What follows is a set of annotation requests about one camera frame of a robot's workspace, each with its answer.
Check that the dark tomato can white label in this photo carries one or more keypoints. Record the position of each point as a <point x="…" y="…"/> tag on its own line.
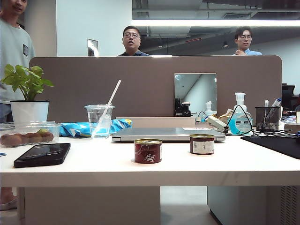
<point x="202" y="145"/>

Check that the red tomato can white print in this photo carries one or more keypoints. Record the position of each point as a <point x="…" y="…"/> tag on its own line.
<point x="148" y="152"/>

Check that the silver closed laptop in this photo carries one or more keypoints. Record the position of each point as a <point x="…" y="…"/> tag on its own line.
<point x="164" y="134"/>

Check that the white drinking straw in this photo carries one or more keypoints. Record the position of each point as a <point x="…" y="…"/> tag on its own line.
<point x="114" y="93"/>

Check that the white red laptop sticker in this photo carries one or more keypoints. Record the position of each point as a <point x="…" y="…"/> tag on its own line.
<point x="192" y="129"/>

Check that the brown desk partition panel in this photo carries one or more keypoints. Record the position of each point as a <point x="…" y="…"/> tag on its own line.
<point x="117" y="75"/>

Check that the square mirror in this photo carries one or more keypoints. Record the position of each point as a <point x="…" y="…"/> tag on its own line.
<point x="199" y="86"/>

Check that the clear plastic cup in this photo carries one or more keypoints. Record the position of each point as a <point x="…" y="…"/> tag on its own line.
<point x="93" y="117"/>

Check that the white stapler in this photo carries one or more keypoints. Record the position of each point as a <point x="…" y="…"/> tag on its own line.
<point x="216" y="122"/>

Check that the person with glasses dark shirt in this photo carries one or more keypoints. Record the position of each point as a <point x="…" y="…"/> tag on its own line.
<point x="131" y="41"/>

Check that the gold snack packet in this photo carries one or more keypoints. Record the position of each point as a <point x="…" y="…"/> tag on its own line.
<point x="225" y="113"/>

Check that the blue snack bag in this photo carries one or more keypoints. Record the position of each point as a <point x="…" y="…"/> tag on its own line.
<point x="72" y="129"/>

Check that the blue hand sanitizer pump bottle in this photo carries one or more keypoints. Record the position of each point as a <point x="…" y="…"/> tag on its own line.
<point x="240" y="122"/>

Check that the clear plastic fruit container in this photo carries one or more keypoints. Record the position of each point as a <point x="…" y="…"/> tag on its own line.
<point x="51" y="127"/>

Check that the green fruit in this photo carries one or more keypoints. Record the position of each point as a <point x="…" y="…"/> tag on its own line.
<point x="42" y="131"/>

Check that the black smartphone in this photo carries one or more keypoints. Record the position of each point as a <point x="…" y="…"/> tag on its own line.
<point x="42" y="154"/>

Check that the white pen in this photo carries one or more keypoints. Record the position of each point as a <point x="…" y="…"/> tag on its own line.
<point x="266" y="103"/>

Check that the black mesh pen holder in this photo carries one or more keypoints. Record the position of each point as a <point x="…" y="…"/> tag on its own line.
<point x="267" y="119"/>

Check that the person in light blue shirt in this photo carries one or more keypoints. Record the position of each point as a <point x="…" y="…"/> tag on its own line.
<point x="245" y="41"/>

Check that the white plant pot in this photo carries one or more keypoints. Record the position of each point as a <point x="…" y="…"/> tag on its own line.
<point x="29" y="112"/>

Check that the white marker blue cap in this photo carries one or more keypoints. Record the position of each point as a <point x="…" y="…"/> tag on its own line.
<point x="276" y="102"/>

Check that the green leafy plant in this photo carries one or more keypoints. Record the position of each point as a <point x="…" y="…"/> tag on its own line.
<point x="25" y="79"/>

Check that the black mouse pad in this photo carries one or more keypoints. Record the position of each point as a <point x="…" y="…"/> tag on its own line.
<point x="276" y="145"/>

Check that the grey under-desk cabinet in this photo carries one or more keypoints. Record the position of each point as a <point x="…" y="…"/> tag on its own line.
<point x="246" y="206"/>

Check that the brown box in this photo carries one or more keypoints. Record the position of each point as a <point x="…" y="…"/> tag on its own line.
<point x="293" y="127"/>

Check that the person in pale green shirt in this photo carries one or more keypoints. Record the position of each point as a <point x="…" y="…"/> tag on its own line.
<point x="14" y="47"/>

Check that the blue card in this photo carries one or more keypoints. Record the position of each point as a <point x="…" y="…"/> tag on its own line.
<point x="2" y="154"/>

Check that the silver wall sign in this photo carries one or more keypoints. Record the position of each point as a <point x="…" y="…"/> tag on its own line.
<point x="92" y="48"/>

